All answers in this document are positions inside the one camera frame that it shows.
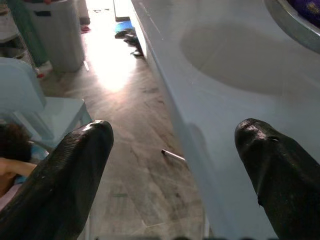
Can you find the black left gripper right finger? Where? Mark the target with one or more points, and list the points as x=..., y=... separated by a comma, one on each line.
x=282, y=180

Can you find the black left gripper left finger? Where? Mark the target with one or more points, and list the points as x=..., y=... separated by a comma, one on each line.
x=65, y=180

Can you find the metal bowl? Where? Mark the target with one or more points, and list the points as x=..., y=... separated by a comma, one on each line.
x=290, y=22

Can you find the person's dark-haired head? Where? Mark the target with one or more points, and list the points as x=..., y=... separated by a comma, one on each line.
x=12, y=142

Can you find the white table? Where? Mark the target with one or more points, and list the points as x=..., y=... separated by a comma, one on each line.
x=225, y=100

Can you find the white plastic chair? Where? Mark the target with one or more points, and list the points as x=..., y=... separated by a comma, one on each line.
x=20, y=87

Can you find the white pen with black cap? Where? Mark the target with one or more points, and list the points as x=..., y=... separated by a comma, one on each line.
x=173, y=155

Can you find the grey plastic trash bin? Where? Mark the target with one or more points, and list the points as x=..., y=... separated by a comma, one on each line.
x=60, y=37

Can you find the red slipper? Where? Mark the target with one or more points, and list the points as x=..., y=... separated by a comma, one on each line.
x=85, y=29

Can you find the black sandal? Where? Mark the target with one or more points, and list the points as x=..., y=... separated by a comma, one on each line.
x=125, y=33
x=136, y=45

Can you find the green cloth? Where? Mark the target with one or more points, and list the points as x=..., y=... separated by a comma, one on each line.
x=30, y=30

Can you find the blue mat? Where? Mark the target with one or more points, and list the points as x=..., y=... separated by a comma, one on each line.
x=125, y=25

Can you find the purple packet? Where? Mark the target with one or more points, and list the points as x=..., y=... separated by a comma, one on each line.
x=307, y=10

